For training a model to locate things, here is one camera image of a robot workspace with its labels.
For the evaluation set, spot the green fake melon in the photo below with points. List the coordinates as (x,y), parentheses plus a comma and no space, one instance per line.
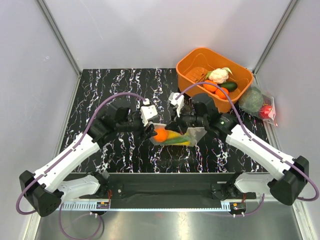
(251,101)

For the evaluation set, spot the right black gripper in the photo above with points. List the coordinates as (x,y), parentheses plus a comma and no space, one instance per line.
(177,127)

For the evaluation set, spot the slotted cable duct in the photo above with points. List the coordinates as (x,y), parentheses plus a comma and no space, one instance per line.
(120,206)

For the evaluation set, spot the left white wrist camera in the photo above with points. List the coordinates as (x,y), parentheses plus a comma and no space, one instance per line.
(148,112)

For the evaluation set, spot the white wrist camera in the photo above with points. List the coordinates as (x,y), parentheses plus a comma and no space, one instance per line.
(176,100)
(148,112)

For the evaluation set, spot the clear polka dot zip bag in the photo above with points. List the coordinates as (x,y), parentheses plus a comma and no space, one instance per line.
(195,135)

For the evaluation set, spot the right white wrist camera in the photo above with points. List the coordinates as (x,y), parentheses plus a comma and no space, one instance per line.
(176,100)

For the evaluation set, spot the yellow fake bananas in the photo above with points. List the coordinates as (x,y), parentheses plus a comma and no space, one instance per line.
(172,134)

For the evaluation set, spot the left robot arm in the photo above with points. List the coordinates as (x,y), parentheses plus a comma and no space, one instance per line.
(46,189)

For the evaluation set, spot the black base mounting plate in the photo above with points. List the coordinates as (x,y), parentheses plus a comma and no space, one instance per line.
(180,188)

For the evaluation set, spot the green fake cucumber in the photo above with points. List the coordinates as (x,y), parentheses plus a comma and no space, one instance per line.
(177,140)

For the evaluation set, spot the white fake cauliflower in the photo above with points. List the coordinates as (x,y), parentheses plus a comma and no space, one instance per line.
(219,75)

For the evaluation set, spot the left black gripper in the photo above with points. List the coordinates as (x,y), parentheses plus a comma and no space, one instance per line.
(149,132)

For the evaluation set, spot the dark green fake avocado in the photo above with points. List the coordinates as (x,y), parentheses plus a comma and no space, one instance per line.
(229,85)

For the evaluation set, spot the red fake apple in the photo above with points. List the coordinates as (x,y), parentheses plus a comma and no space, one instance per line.
(264,111)

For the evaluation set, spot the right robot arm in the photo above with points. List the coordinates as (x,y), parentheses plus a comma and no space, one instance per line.
(285,176)

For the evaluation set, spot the orange plastic basket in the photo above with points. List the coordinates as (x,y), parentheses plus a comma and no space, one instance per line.
(204,65)

